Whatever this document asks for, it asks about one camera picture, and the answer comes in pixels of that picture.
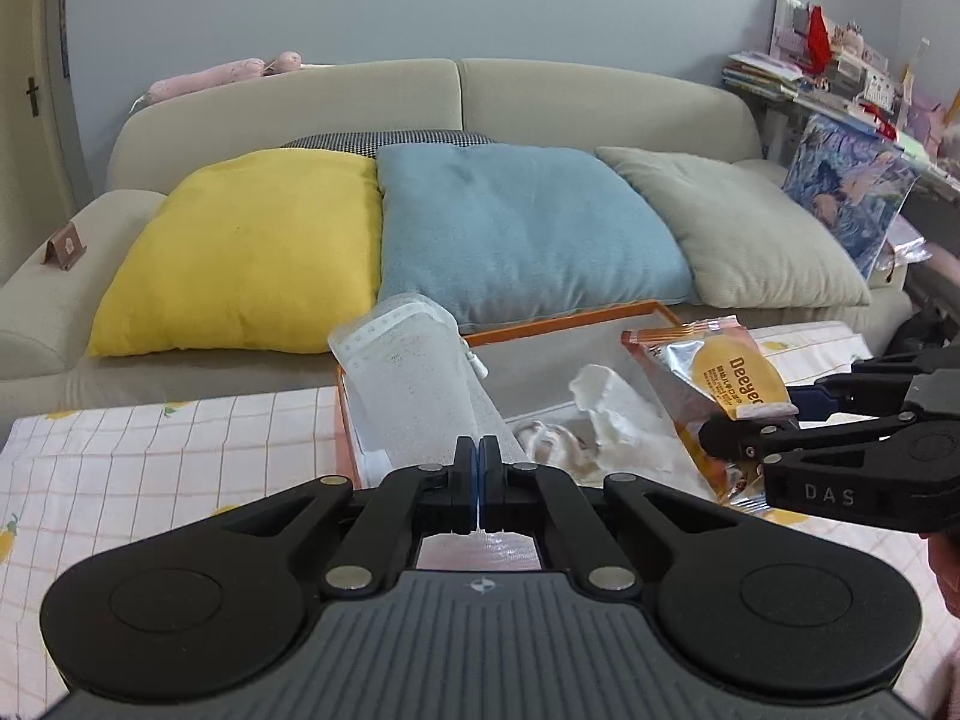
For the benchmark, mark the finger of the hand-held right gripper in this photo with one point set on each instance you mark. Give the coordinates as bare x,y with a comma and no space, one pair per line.
814,401
742,439

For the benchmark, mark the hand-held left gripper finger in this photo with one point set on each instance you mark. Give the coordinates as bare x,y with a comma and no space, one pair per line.
472,469
489,469

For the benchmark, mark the clear plastic bag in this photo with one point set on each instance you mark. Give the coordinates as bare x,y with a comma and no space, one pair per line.
551,442

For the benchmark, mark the yellow silver snack packet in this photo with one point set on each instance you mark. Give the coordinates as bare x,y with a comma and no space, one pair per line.
720,375

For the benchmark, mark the clear zip bag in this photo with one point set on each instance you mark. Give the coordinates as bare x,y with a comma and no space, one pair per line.
405,382

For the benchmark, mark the orange cardboard box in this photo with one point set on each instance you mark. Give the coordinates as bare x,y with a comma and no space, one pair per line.
540,367

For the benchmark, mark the white plastic wrapper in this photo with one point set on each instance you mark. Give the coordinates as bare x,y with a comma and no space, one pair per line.
622,412

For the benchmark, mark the grey-green pillow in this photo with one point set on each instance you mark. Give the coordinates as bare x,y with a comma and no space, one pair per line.
750,240

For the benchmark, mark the clear plastic document sleeve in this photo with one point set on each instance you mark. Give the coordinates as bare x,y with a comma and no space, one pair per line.
909,240

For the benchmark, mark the printed cartoon pillow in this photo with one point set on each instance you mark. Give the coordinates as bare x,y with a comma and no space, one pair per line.
840,180

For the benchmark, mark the light blue pillow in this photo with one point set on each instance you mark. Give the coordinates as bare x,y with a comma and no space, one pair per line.
525,232

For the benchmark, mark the yellow pillow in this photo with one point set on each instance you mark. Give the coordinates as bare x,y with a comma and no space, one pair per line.
240,255

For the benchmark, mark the lemon print checked tablecloth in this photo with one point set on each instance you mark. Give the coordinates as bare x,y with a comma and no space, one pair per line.
150,450

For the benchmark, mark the stack of books and papers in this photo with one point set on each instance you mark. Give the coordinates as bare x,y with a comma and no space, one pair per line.
761,75

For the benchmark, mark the houndstooth cushion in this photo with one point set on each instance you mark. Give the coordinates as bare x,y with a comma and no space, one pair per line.
390,139

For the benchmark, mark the red hanging ornament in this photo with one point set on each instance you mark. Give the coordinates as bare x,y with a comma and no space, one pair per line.
819,41

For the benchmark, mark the beige fabric sofa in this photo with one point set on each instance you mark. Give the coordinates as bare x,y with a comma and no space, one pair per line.
600,97

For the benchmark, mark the small brown card stand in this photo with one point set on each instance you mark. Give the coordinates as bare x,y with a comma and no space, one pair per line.
66,247

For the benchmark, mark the pink plush toy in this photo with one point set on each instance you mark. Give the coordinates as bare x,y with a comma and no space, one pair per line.
202,79

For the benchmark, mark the cream door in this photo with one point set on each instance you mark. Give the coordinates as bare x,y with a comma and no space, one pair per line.
37,187

